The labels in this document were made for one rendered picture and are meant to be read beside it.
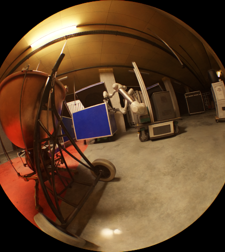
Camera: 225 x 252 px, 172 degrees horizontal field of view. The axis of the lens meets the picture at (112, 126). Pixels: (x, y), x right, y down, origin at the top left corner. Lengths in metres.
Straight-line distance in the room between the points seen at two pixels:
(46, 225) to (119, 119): 3.20
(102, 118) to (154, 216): 1.77
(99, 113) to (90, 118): 0.26
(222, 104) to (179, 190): 2.26
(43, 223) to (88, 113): 1.94
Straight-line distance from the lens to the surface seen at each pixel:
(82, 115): 2.00
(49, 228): 0.32
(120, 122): 3.14
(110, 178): 0.60
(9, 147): 7.41
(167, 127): 1.38
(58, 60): 0.51
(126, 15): 2.98
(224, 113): 2.54
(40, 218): 0.35
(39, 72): 0.50
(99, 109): 1.81
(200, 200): 0.55
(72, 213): 0.40
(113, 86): 1.43
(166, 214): 0.46
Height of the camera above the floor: 0.43
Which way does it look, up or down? 2 degrees down
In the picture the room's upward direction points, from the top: 11 degrees counter-clockwise
